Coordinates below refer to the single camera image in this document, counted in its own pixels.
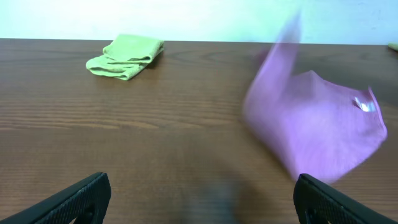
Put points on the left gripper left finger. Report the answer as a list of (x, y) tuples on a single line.
[(84, 202)]

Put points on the folded green cloth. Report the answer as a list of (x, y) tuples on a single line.
[(126, 56)]

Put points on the purple cloth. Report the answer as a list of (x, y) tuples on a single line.
[(312, 125)]

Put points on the crumpled green cloth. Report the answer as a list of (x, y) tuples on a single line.
[(393, 46)]

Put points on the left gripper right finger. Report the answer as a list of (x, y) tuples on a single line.
[(318, 203)]

